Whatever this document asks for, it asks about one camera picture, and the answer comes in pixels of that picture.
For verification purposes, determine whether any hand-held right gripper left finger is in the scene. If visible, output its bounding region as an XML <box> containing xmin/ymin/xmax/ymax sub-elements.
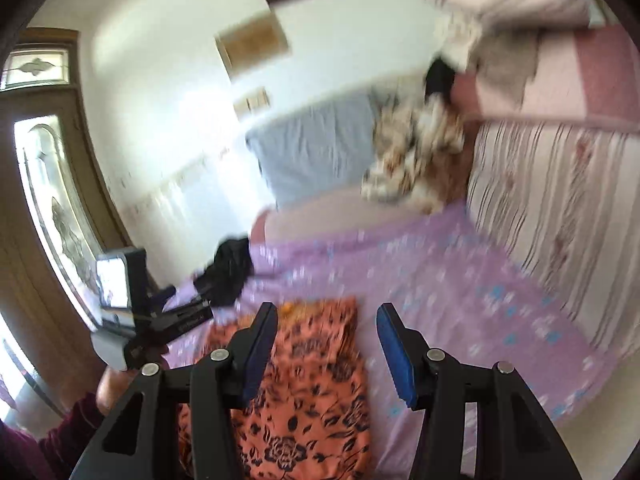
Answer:
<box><xmin>70</xmin><ymin>302</ymin><xmax>279</xmax><ymax>480</ymax></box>

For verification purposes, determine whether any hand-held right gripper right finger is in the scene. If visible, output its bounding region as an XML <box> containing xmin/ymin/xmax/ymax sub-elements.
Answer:
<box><xmin>376</xmin><ymin>303</ymin><xmax>584</xmax><ymax>480</ymax></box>

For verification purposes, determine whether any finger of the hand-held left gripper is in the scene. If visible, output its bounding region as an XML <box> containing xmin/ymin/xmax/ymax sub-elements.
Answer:
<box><xmin>150</xmin><ymin>285</ymin><xmax>215</xmax><ymax>322</ymax></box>

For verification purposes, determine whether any orange black floral garment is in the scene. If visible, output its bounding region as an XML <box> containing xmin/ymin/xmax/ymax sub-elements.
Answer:
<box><xmin>177</xmin><ymin>297</ymin><xmax>373</xmax><ymax>480</ymax></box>

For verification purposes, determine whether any person's left forearm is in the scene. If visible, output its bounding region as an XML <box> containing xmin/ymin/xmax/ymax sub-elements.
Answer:
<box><xmin>0</xmin><ymin>392</ymin><xmax>107</xmax><ymax>480</ymax></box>

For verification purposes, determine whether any person's left hand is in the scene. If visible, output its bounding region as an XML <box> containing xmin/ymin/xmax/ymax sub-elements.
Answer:
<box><xmin>96</xmin><ymin>366</ymin><xmax>132</xmax><ymax>416</ymax></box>

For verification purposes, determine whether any purple floral bedsheet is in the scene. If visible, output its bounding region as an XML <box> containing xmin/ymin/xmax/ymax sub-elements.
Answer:
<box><xmin>160</xmin><ymin>200</ymin><xmax>623</xmax><ymax>480</ymax></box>

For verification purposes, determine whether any wooden door with glass panes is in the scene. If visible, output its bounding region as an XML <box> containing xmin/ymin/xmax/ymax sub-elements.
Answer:
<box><xmin>0</xmin><ymin>27</ymin><xmax>138</xmax><ymax>423</ymax></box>

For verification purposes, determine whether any pink checked mattress cover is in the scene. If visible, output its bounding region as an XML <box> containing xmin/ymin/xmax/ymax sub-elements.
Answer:
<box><xmin>249</xmin><ymin>187</ymin><xmax>468</xmax><ymax>257</ymax></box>

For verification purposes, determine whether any brown white floral cloth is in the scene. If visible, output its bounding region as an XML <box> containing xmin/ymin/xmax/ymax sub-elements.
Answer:
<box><xmin>361</xmin><ymin>92</ymin><xmax>475</xmax><ymax>212</ymax></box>

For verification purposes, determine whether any grey blue pillow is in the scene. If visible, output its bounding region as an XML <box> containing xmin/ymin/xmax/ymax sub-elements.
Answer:
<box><xmin>245</xmin><ymin>85</ymin><xmax>387</xmax><ymax>209</ymax></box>

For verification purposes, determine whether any pink striped quilt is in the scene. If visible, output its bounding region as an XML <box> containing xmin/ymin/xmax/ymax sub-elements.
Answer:
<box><xmin>464</xmin><ymin>120</ymin><xmax>640</xmax><ymax>363</ymax></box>

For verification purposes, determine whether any small black cloth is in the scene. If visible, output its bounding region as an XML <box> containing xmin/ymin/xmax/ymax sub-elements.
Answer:
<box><xmin>424</xmin><ymin>57</ymin><xmax>459</xmax><ymax>104</ymax></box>

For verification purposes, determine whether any beige cloth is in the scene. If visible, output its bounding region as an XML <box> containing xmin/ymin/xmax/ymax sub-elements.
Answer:
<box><xmin>472</xmin><ymin>29</ymin><xmax>542</xmax><ymax>112</ymax></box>

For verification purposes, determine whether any white patterned cloth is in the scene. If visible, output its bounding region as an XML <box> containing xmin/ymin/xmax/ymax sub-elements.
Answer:
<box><xmin>434</xmin><ymin>14</ymin><xmax>482</xmax><ymax>72</ymax></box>

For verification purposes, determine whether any pink blanket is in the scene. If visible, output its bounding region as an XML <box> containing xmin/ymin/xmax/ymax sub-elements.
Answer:
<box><xmin>450</xmin><ymin>24</ymin><xmax>640</xmax><ymax>133</ymax></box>

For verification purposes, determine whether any beige wall switch plate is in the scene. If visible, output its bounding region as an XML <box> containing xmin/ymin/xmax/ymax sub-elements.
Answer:
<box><xmin>233</xmin><ymin>87</ymin><xmax>271</xmax><ymax>122</ymax></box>

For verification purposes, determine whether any wooden picture frame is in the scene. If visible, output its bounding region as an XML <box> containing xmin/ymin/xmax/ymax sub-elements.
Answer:
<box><xmin>215</xmin><ymin>12</ymin><xmax>292</xmax><ymax>84</ymax></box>

